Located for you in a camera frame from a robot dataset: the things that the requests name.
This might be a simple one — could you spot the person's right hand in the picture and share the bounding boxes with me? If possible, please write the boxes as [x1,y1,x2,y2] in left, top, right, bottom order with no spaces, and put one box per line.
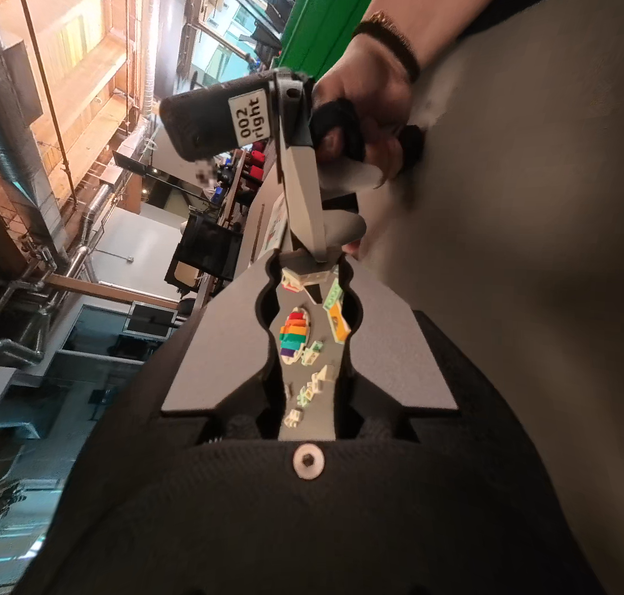
[312,34,419,190]

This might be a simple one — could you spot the row of red chairs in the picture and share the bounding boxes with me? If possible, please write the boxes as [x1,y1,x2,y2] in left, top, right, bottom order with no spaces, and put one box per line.
[244,149,268,182]

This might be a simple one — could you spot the orange white lego brick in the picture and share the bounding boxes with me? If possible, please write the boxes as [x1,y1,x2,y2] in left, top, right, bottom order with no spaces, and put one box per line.
[329,303,353,343]

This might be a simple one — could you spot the silver ventilation duct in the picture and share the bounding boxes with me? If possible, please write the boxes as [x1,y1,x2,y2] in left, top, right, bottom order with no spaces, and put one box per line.
[0,40,64,264]

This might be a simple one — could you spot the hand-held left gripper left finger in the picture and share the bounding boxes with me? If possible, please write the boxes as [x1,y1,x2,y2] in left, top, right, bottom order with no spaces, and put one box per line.
[160,252,287,438]

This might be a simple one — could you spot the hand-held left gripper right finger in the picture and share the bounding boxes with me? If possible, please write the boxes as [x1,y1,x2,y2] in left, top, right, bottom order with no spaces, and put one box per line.
[334,256,460,438]

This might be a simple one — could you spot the black monitor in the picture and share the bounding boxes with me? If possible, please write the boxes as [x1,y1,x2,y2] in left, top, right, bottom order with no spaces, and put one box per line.
[165,212,243,294]

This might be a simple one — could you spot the black wall screen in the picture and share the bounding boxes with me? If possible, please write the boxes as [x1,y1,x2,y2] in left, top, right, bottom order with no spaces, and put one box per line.
[112,149,147,174]

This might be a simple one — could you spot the person's right forearm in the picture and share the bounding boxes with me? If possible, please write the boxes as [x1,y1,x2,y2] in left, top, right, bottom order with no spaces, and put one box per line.
[358,0,518,72]

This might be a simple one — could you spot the rainbow lego disc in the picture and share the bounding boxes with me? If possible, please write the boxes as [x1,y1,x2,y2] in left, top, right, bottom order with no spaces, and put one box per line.
[278,306,312,364]

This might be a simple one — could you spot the lego instruction booklet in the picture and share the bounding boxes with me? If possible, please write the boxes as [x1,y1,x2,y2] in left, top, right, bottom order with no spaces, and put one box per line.
[263,193,289,260]

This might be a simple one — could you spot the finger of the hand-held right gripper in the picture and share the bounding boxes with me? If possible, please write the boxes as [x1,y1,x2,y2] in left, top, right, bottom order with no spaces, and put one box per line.
[278,144,328,264]

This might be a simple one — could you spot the framed wall display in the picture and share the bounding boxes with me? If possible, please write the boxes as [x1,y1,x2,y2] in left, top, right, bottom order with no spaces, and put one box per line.
[122,302,178,338]

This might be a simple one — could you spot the green plastic bin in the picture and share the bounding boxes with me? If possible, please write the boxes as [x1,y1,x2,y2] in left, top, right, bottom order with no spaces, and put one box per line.
[270,0,391,77]

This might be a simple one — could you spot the black wristband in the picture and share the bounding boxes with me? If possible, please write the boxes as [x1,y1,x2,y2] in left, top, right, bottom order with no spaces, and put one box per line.
[352,10,421,83]

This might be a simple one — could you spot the unicorn head lego build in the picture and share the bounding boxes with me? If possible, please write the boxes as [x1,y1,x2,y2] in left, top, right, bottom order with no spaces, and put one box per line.
[280,251,338,304]

